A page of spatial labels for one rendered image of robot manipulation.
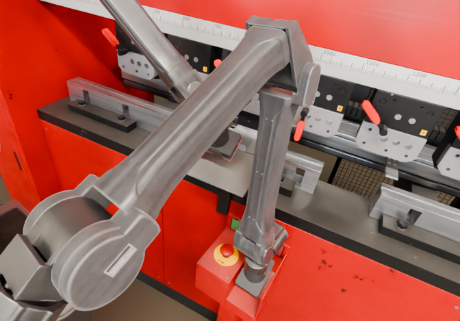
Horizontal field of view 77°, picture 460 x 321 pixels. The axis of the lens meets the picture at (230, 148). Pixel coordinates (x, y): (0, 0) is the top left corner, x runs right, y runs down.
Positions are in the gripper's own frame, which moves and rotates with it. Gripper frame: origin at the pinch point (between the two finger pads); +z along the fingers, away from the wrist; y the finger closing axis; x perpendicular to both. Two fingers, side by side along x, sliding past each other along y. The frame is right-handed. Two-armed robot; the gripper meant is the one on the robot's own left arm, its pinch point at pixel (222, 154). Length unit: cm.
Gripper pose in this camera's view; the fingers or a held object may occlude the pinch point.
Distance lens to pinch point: 80.6
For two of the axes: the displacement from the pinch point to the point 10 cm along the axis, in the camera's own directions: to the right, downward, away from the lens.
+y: -8.9, -3.6, 2.8
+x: -4.5, 8.1, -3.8
